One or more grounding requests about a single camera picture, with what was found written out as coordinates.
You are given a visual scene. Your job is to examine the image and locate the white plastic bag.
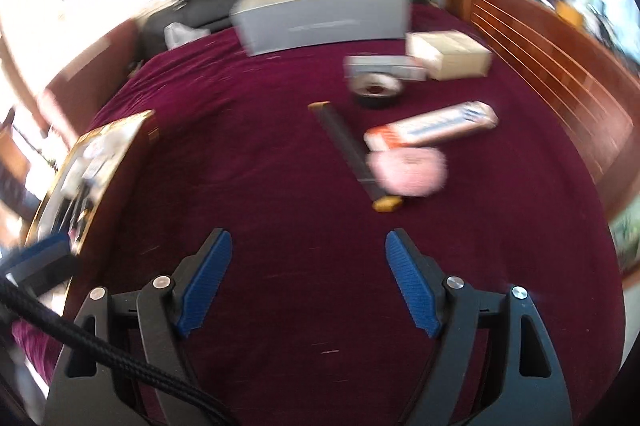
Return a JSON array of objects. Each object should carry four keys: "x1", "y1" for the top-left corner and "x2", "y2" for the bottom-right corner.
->
[{"x1": 164, "y1": 22, "x2": 208, "y2": 51}]

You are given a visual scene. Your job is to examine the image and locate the pink fluffy pompom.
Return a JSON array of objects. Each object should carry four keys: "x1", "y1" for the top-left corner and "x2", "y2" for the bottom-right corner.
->
[{"x1": 366, "y1": 146, "x2": 448, "y2": 197}]

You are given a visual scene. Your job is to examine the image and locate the dark grey sofa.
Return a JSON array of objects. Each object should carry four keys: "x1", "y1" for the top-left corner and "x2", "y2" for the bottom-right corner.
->
[{"x1": 137, "y1": 0, "x2": 426, "y2": 56}]

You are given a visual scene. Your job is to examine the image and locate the wooden slatted footboard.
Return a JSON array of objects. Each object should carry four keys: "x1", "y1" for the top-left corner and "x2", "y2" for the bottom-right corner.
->
[{"x1": 460, "y1": 0, "x2": 640, "y2": 227}]

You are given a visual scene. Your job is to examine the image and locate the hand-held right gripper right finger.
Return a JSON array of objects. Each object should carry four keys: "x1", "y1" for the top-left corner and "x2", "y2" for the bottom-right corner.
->
[{"x1": 385, "y1": 228, "x2": 573, "y2": 426}]

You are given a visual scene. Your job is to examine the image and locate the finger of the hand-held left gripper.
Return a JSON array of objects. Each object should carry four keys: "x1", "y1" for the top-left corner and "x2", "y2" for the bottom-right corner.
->
[{"x1": 0, "y1": 233, "x2": 76, "y2": 294}]

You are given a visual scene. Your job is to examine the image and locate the cream cardboard box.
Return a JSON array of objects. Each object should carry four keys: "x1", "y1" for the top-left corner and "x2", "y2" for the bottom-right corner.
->
[{"x1": 405, "y1": 30, "x2": 493, "y2": 81}]

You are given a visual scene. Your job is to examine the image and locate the yellow box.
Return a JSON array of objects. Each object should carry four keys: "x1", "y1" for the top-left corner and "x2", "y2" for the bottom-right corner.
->
[{"x1": 555, "y1": 0, "x2": 585, "y2": 29}]

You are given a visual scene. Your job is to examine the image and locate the black tape roll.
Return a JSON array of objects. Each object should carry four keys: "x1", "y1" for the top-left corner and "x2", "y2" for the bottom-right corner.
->
[{"x1": 350, "y1": 73, "x2": 403, "y2": 111}]

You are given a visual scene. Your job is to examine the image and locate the gold-rimmed box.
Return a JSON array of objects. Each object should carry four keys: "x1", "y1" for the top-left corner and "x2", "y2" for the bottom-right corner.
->
[{"x1": 25, "y1": 110, "x2": 161, "y2": 271}]

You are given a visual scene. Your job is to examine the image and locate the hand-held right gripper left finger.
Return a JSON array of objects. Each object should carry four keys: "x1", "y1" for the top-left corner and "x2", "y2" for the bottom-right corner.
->
[{"x1": 44, "y1": 228, "x2": 234, "y2": 426}]

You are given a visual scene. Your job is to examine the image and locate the large grey box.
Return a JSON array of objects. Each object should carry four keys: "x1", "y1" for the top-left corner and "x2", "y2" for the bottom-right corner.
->
[{"x1": 229, "y1": 0, "x2": 413, "y2": 56}]

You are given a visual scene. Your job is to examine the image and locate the small grey carton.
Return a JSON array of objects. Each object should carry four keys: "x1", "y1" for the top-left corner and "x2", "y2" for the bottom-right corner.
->
[{"x1": 344, "y1": 54, "x2": 428, "y2": 84}]

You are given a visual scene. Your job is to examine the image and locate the black braided cable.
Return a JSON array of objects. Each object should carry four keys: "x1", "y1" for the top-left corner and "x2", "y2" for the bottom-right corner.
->
[{"x1": 0, "y1": 276, "x2": 236, "y2": 426}]

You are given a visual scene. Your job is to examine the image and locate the black marker yellow caps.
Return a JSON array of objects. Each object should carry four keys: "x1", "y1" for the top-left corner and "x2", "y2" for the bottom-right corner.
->
[{"x1": 307, "y1": 100, "x2": 403, "y2": 213}]

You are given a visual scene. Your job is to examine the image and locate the long orange and white carton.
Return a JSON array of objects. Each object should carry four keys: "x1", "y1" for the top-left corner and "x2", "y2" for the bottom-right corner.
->
[{"x1": 364, "y1": 100, "x2": 499, "y2": 153}]

